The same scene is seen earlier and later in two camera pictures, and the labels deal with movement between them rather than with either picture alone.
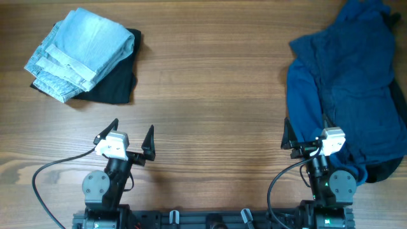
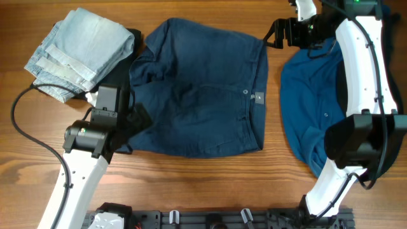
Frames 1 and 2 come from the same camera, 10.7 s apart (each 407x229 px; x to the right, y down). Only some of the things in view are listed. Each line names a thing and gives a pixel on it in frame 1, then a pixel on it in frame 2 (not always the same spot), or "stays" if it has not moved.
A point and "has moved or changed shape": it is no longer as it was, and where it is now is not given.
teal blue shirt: (325, 91) stays
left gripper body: (136, 158) → (133, 123)
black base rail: (226, 219) stays
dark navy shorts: (352, 67) has moved or changed shape
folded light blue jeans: (77, 52) stays
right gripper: (303, 147) → (290, 25)
